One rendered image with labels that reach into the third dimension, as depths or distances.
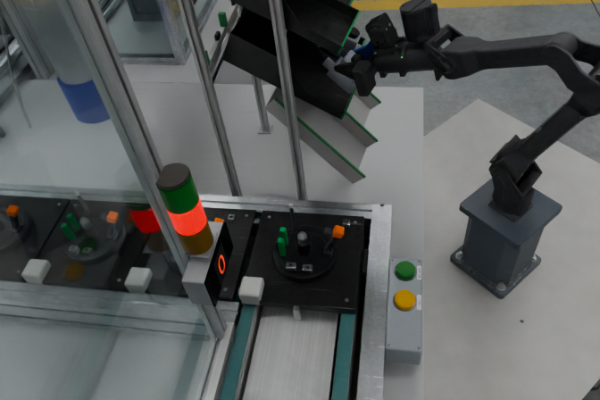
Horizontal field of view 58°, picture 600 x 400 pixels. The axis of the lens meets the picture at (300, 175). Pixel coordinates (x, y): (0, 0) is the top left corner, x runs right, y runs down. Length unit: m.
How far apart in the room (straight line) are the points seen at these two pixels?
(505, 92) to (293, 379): 2.42
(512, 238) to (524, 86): 2.22
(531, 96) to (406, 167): 1.80
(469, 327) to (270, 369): 0.43
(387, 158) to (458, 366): 0.61
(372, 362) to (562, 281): 0.50
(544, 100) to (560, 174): 1.68
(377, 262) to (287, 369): 0.29
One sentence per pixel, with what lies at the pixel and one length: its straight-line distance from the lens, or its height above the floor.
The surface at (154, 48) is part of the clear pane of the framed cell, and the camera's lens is 2.02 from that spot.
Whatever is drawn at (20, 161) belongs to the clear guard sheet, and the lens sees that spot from 0.54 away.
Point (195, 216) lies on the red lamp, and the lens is 0.79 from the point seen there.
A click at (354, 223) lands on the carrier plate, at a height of 0.97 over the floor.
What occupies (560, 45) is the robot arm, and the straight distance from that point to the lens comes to 0.91.
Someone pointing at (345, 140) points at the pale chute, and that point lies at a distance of 1.32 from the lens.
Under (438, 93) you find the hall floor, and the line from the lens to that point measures 3.16.
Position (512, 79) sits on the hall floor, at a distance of 3.33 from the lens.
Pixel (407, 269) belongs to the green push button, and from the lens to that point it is 1.15.
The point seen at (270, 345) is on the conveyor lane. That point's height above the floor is 0.92.
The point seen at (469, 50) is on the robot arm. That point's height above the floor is 1.39.
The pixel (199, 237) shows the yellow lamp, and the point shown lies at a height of 1.30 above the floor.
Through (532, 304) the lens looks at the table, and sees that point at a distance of 1.29.
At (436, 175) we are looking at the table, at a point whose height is 0.86.
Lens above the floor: 1.93
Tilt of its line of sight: 46 degrees down
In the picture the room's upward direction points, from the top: 8 degrees counter-clockwise
